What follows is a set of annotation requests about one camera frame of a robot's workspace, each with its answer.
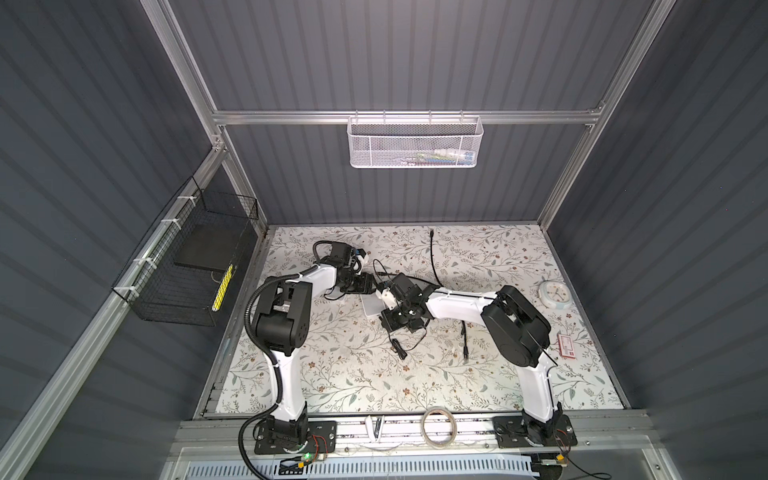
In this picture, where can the red white small box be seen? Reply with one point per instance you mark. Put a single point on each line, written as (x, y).
(566, 347)

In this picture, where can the clear tape roll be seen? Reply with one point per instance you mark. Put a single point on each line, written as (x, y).
(438, 428)

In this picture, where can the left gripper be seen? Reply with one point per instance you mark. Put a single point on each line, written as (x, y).
(364, 284)

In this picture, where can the white network switch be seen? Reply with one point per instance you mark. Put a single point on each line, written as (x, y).
(372, 305)

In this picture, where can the white round timer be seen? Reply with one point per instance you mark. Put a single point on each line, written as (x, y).
(555, 294)

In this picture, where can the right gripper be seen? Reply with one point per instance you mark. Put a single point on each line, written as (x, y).
(388, 322)

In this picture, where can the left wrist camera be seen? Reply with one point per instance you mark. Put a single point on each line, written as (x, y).
(358, 259)

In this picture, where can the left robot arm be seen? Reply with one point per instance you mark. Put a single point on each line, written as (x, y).
(277, 318)

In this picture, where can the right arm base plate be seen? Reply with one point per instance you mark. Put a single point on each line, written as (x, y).
(518, 431)

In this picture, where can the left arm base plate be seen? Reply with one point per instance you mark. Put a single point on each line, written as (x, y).
(312, 437)

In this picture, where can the black wire basket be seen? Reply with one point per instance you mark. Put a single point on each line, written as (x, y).
(157, 290)

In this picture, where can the white wire mesh basket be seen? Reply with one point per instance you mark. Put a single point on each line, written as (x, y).
(426, 142)

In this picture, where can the black foam pad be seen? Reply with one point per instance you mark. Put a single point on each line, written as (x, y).
(208, 248)

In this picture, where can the black power adapter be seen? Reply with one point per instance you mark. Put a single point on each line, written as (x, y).
(398, 348)

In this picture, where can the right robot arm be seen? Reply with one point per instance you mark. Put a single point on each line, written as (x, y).
(519, 331)

